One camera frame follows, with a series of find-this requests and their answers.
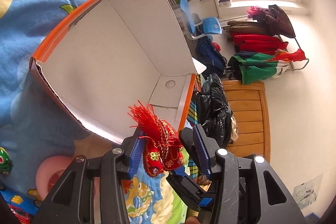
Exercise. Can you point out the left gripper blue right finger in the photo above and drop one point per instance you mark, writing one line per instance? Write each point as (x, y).
(248, 190)

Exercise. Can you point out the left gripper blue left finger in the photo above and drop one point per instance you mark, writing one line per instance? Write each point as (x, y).
(71, 199)

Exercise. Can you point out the pink round toy case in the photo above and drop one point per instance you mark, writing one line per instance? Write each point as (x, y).
(49, 172)

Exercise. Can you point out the red embroidered tassel pouch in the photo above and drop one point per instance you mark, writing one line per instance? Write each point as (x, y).
(163, 149)

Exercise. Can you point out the blue red toy car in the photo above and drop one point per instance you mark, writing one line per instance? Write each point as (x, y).
(22, 207)

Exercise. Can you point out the green tin frog toy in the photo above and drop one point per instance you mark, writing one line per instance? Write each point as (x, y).
(6, 163)

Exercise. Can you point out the wooden headboard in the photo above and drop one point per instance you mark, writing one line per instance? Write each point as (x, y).
(250, 110)

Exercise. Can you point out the dark blue backpack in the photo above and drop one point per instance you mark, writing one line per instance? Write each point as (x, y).
(209, 56)

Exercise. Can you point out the orange cardboard shoe box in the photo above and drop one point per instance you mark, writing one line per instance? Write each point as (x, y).
(108, 55)

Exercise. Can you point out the red jacket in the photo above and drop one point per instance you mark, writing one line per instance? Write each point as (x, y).
(258, 43)

